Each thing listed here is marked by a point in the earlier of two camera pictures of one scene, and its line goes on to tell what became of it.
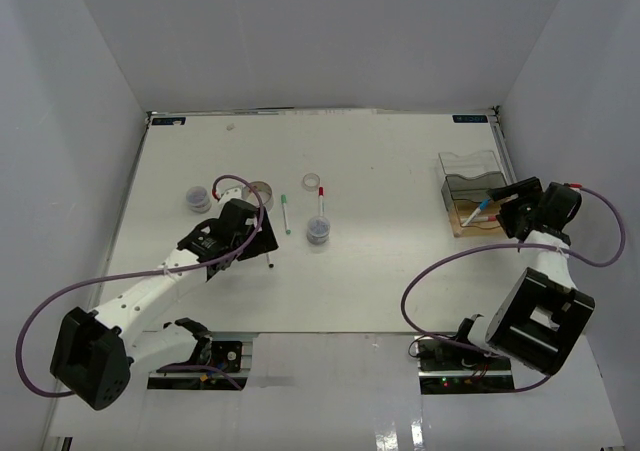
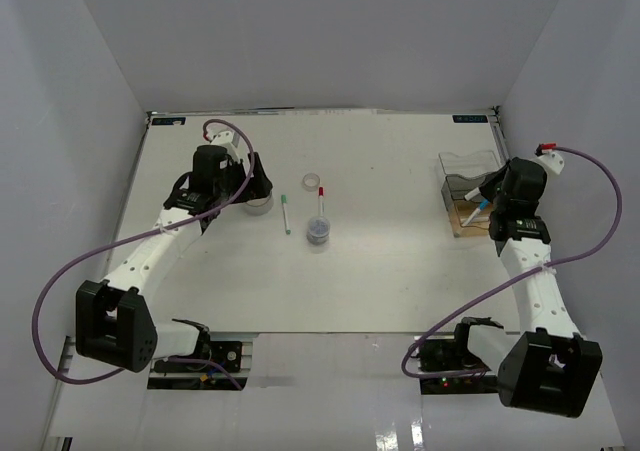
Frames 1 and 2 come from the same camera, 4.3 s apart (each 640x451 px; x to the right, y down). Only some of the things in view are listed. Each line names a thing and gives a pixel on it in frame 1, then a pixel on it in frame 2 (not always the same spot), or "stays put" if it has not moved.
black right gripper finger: x=524 y=188 → x=492 y=184
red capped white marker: x=321 y=200 stays put
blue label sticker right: x=470 y=118 stays put
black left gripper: x=262 y=241 → x=259 y=186
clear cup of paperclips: x=318 y=230 stays put
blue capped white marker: x=475 y=212 stays put
